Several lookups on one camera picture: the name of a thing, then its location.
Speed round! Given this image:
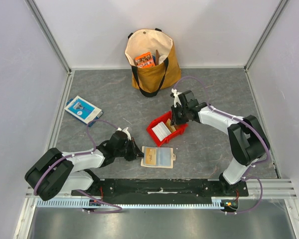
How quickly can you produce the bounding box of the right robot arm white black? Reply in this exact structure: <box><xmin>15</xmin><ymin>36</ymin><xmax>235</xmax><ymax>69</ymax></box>
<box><xmin>171</xmin><ymin>89</ymin><xmax>270</xmax><ymax>196</ymax></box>

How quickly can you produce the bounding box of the red plastic bin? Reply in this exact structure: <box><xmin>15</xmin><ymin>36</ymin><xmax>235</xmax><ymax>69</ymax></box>
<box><xmin>147</xmin><ymin>111</ymin><xmax>188</xmax><ymax>147</ymax></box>

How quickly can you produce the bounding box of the white card stack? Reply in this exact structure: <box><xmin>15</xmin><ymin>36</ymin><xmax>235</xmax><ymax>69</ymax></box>
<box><xmin>152</xmin><ymin>121</ymin><xmax>171</xmax><ymax>141</ymax></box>

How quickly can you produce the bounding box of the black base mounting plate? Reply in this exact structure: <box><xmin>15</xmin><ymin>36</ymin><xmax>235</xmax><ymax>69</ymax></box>
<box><xmin>84</xmin><ymin>179</ymin><xmax>249</xmax><ymax>204</ymax></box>

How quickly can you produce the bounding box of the white cable duct rail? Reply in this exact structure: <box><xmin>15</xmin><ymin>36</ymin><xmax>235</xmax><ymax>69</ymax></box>
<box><xmin>36</xmin><ymin>198</ymin><xmax>224</xmax><ymax>210</ymax></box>

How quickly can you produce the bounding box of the white item in bag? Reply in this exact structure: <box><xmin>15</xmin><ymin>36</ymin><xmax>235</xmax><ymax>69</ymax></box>
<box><xmin>158</xmin><ymin>55</ymin><xmax>167</xmax><ymax>64</ymax></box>

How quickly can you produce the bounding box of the brown item in bag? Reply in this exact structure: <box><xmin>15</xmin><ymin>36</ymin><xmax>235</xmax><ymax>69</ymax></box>
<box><xmin>153</xmin><ymin>50</ymin><xmax>159</xmax><ymax>65</ymax></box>

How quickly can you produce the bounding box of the orange snack box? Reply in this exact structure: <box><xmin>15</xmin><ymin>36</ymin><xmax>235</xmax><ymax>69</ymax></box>
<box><xmin>135</xmin><ymin>52</ymin><xmax>155</xmax><ymax>68</ymax></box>

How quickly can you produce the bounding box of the mustard canvas tote bag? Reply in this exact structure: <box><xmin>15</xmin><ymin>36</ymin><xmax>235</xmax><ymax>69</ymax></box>
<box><xmin>125</xmin><ymin>28</ymin><xmax>181</xmax><ymax>98</ymax></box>

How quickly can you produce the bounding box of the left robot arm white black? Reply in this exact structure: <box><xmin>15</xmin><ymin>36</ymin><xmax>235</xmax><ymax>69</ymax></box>
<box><xmin>24</xmin><ymin>128</ymin><xmax>144</xmax><ymax>201</ymax></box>

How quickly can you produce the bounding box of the beige leather card holder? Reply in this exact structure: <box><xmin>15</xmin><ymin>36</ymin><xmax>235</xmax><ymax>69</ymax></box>
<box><xmin>141</xmin><ymin>146</ymin><xmax>176</xmax><ymax>169</ymax></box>

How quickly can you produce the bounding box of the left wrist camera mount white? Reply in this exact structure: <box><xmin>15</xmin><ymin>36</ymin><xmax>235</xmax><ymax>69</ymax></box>
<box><xmin>116</xmin><ymin>127</ymin><xmax>132</xmax><ymax>140</ymax></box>

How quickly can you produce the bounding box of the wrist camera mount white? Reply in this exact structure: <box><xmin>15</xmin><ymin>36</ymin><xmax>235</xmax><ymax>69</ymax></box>
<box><xmin>116</xmin><ymin>127</ymin><xmax>132</xmax><ymax>140</ymax></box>
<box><xmin>171</xmin><ymin>88</ymin><xmax>182</xmax><ymax>108</ymax></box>

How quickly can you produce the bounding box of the blue razor package box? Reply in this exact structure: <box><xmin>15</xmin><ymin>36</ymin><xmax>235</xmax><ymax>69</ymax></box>
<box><xmin>64</xmin><ymin>96</ymin><xmax>103</xmax><ymax>124</ymax></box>

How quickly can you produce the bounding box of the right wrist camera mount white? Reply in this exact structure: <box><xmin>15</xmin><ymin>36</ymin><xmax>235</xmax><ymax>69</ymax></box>
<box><xmin>171</xmin><ymin>88</ymin><xmax>182</xmax><ymax>108</ymax></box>

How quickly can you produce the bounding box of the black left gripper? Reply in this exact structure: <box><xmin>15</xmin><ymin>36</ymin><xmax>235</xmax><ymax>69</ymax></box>
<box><xmin>115</xmin><ymin>137</ymin><xmax>145</xmax><ymax>161</ymax></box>

